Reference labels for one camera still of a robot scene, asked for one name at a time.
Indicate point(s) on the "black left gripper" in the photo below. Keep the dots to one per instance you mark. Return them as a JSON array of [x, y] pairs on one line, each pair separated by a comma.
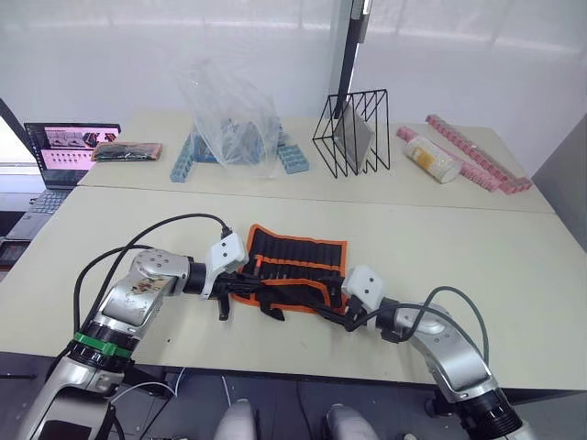
[[227, 285]]

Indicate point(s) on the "folded black orange tool roll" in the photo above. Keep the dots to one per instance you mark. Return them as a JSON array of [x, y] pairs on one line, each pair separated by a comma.
[[128, 151]]

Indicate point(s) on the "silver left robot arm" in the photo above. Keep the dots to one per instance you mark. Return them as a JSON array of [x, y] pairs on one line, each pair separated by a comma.
[[133, 293]]

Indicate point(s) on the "grey rounded shape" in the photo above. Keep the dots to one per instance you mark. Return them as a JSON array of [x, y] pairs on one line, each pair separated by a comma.
[[234, 421], [347, 424]]

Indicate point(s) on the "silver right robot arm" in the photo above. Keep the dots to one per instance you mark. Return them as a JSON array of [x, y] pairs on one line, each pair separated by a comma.
[[440, 344]]

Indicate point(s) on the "black laptop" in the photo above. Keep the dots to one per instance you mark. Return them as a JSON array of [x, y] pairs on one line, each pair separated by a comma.
[[69, 151]]

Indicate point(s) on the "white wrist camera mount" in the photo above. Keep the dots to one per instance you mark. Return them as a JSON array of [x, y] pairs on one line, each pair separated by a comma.
[[227, 252], [364, 284]]

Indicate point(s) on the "blue boxes in bag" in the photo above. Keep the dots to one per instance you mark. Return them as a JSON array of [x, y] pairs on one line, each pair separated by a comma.
[[234, 142]]

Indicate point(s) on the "long pink box strip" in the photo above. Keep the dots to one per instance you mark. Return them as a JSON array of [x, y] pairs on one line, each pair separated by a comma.
[[481, 153]]

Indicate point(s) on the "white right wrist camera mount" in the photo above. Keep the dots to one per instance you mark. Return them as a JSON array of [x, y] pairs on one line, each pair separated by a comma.
[[364, 284]]

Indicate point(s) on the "black slanted strut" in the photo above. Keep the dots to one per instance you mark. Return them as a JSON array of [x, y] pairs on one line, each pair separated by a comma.
[[18, 133]]

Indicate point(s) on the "black upright post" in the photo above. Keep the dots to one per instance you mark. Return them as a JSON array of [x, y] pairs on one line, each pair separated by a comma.
[[353, 55]]

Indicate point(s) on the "blue box stack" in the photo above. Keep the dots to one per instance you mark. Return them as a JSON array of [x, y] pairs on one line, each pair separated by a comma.
[[291, 158]]

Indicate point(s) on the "clear plastic bag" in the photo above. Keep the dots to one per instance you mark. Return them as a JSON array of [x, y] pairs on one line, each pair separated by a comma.
[[229, 119]]

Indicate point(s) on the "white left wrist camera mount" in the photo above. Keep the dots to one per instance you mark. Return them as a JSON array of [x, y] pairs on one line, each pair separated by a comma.
[[227, 252]]

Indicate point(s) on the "black orange tool roll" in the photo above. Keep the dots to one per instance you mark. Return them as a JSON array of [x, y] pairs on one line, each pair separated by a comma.
[[293, 256], [128, 151]]

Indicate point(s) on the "blue box strip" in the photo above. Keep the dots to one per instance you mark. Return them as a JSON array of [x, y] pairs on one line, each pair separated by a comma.
[[183, 160]]

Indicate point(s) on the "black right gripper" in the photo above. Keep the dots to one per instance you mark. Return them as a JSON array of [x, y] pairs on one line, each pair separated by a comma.
[[351, 311]]

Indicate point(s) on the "grey flat plate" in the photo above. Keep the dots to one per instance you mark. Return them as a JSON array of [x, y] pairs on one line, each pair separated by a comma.
[[353, 137]]

